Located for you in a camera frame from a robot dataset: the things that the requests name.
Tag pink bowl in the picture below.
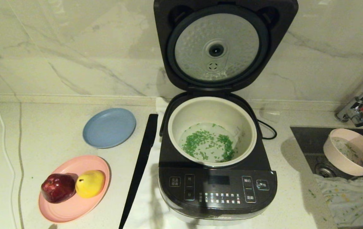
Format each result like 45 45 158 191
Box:
323 128 363 176

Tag white speckled cloth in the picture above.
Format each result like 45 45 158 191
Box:
313 173 363 228

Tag black rice cooker body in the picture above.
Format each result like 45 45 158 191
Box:
158 92 278 226

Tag yellow pear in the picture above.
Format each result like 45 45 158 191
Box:
75 170 106 198

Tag chrome faucet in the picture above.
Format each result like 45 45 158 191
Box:
335 72 363 128

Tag green grains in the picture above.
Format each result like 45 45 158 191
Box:
181 123 363 166

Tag blue plate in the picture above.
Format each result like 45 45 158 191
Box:
83 108 137 149

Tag dark red apple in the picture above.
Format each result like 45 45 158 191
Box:
41 173 76 204

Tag black rice cooker lid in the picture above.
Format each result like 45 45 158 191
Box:
153 0 299 93

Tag pink plate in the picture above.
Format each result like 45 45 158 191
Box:
38 155 111 223

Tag long black flat bar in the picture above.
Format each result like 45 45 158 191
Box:
118 114 159 229

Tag white inner cooking pot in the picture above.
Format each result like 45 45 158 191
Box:
168 96 258 168

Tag round steel sink drain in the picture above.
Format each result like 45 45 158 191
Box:
314 163 334 178

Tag black power cable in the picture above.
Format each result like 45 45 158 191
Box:
256 118 278 140

